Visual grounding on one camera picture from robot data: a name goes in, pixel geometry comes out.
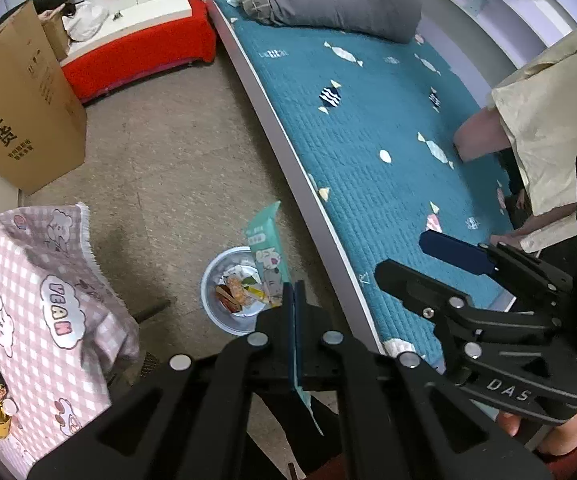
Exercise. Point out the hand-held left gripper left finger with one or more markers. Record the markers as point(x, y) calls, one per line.
point(278, 340)

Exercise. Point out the pink checked tablecloth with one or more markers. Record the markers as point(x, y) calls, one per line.
point(43, 340)

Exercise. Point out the red low bench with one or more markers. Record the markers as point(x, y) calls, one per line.
point(133, 67)

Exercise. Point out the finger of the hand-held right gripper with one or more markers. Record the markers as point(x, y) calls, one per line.
point(418, 290)
point(453, 252)

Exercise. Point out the small cardboard box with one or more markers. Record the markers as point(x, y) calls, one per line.
point(56, 35)

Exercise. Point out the red snack packet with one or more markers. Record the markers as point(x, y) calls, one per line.
point(226, 300)

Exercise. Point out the teal bed mattress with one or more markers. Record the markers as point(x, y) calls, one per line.
point(378, 110)

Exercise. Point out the orange snack packet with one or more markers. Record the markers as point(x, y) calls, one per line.
point(238, 290)

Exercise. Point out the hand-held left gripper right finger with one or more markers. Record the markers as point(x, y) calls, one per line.
point(299, 335)

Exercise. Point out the large cardboard box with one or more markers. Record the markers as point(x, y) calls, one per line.
point(23, 110)

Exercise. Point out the light green bunk bed frame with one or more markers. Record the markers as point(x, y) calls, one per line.
point(358, 290)

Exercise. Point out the white bag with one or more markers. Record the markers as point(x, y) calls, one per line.
point(86, 20)

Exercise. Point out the blue plastic basin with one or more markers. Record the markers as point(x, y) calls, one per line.
point(238, 326)

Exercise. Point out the yellow wrapper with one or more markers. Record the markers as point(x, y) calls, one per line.
point(256, 294)

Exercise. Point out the white wrapper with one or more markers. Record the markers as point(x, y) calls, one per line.
point(236, 272)

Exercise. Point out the white bench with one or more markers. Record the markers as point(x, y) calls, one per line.
point(143, 20)

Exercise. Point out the purple white bed shelf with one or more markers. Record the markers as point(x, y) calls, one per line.
point(528, 15)

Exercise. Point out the person's right hand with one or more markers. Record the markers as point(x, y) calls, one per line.
point(568, 437)

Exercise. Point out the green snack packet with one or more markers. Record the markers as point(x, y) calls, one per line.
point(266, 255)

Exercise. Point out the cream hanging sweater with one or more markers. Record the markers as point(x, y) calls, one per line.
point(553, 125)

